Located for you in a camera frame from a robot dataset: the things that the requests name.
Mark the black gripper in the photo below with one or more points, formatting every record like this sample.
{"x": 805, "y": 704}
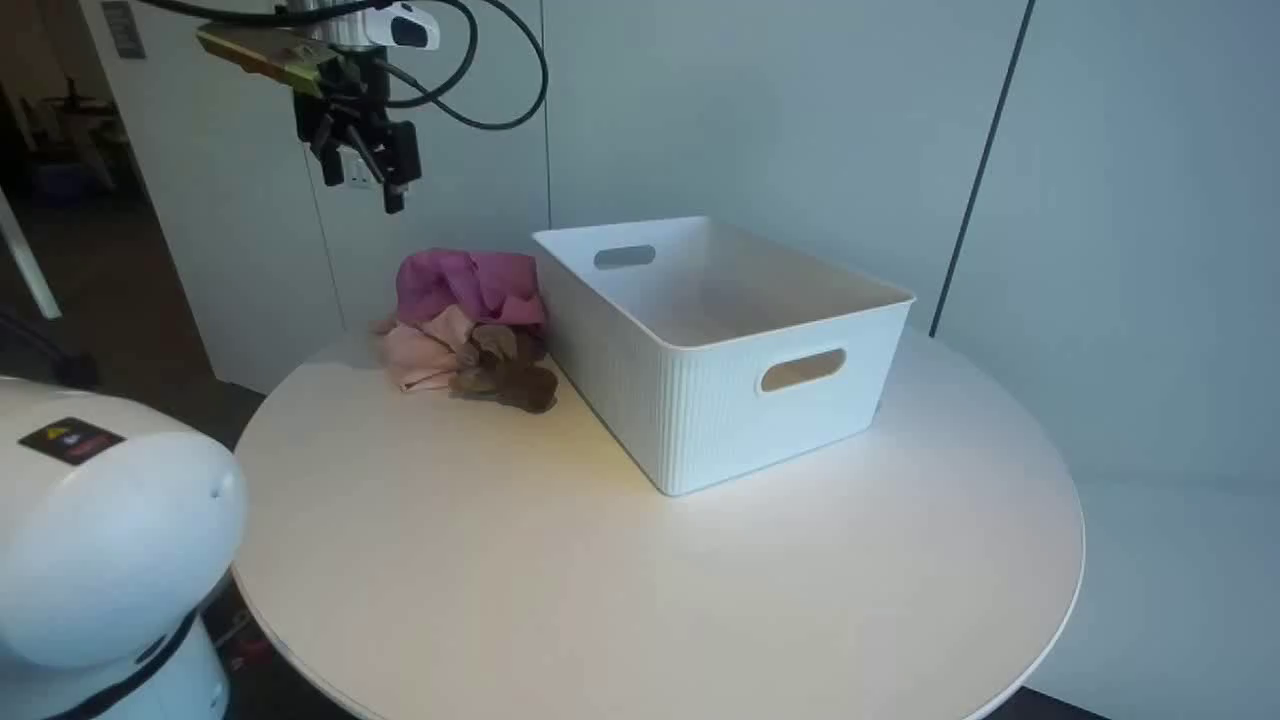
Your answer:
{"x": 353, "y": 104}

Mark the pink cloth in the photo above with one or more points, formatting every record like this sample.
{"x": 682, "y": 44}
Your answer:
{"x": 462, "y": 286}

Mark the brown plush toy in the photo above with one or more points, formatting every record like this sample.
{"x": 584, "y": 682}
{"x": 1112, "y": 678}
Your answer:
{"x": 513, "y": 386}

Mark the white plastic storage box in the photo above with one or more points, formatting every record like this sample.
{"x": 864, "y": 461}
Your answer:
{"x": 722, "y": 412}

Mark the brass wrist camera mount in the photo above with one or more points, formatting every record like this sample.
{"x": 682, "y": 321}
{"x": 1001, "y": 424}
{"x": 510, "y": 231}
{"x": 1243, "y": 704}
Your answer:
{"x": 260, "y": 50}

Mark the grey wall plate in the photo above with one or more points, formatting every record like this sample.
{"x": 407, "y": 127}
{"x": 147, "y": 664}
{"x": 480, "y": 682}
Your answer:
{"x": 122, "y": 28}

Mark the white slanted post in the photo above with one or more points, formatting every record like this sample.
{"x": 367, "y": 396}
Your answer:
{"x": 28, "y": 261}

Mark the black vertical wall strip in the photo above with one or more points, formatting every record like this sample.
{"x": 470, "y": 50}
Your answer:
{"x": 983, "y": 167}

